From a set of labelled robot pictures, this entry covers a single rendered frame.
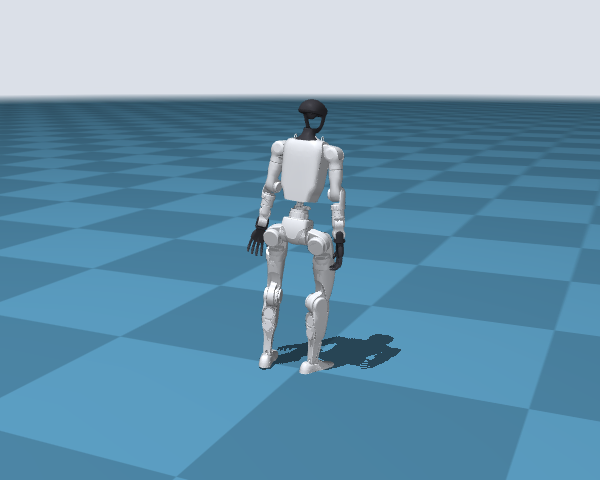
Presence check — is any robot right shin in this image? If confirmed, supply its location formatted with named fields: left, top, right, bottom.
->
left=306, top=297, right=329, bottom=365

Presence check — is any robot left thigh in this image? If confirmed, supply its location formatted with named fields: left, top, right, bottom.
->
left=263, top=223, right=288, bottom=306

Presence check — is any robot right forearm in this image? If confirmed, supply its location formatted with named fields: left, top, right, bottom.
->
left=331, top=188, right=346, bottom=240

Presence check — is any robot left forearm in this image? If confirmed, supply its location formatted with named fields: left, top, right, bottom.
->
left=257, top=185, right=276, bottom=227

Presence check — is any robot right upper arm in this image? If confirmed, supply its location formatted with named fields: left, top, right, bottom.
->
left=323, top=144, right=344, bottom=202

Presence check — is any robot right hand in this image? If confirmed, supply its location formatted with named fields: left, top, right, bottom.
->
left=329, top=231, right=345, bottom=271

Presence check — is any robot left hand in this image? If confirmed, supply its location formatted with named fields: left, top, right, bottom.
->
left=247, top=216, right=269, bottom=256

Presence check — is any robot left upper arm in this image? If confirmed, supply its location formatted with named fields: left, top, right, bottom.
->
left=265, top=140, right=287, bottom=193

